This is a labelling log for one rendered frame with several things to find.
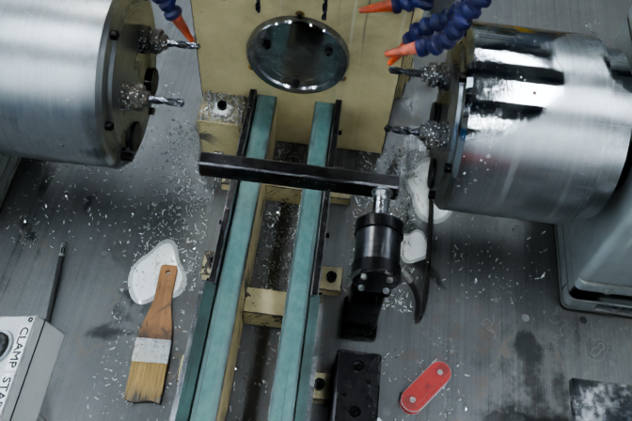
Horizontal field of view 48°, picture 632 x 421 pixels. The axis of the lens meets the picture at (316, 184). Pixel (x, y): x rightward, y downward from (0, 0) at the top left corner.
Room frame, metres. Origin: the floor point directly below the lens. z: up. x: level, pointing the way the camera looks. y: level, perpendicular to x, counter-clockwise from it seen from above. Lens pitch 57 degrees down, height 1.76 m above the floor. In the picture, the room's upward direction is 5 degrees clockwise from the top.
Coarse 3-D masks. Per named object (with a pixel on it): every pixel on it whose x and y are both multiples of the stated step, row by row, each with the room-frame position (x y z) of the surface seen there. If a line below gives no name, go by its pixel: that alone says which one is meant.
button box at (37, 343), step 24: (24, 336) 0.24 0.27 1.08; (48, 336) 0.25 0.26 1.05; (0, 360) 0.21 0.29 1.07; (24, 360) 0.21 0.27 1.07; (48, 360) 0.23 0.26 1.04; (0, 384) 0.19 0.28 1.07; (24, 384) 0.19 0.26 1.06; (48, 384) 0.20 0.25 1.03; (0, 408) 0.17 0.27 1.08; (24, 408) 0.17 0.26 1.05
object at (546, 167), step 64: (448, 64) 0.66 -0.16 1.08; (512, 64) 0.59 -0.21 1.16; (576, 64) 0.60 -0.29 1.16; (384, 128) 0.56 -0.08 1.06; (448, 128) 0.55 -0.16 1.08; (512, 128) 0.52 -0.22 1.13; (576, 128) 0.52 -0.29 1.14; (448, 192) 0.48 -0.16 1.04; (512, 192) 0.48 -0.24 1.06; (576, 192) 0.48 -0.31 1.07
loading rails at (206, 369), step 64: (256, 128) 0.65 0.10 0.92; (320, 128) 0.66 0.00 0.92; (256, 192) 0.53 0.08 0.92; (320, 192) 0.54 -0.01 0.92; (320, 256) 0.44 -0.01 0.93; (192, 320) 0.33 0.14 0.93; (256, 320) 0.38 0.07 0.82; (320, 320) 0.34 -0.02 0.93; (192, 384) 0.25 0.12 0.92; (320, 384) 0.30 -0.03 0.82
